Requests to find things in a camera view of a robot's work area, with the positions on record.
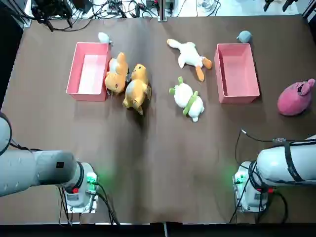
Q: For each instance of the yellow fox plush doll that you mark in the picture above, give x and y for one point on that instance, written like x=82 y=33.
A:
x=117 y=79
x=135 y=91

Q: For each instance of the white plush doll green trim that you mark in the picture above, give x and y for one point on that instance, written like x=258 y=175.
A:
x=187 y=98

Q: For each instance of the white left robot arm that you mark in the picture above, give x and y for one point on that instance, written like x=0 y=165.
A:
x=37 y=168

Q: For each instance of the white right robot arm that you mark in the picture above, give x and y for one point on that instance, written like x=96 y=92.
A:
x=284 y=163

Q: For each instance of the pink plastic box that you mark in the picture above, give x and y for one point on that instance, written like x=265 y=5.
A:
x=237 y=71
x=74 y=74

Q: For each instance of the white goose plush doll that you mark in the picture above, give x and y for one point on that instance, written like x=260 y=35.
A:
x=188 y=55

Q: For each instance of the pale blue plush toy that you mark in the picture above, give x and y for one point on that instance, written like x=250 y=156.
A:
x=103 y=37

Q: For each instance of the grey plush toy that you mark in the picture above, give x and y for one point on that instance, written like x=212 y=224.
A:
x=245 y=37

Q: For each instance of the pink plush toy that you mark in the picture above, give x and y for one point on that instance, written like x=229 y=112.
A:
x=293 y=101

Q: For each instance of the black tripod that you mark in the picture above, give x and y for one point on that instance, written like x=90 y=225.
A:
x=44 y=17

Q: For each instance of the aluminium profile post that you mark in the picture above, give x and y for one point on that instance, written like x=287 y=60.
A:
x=163 y=10

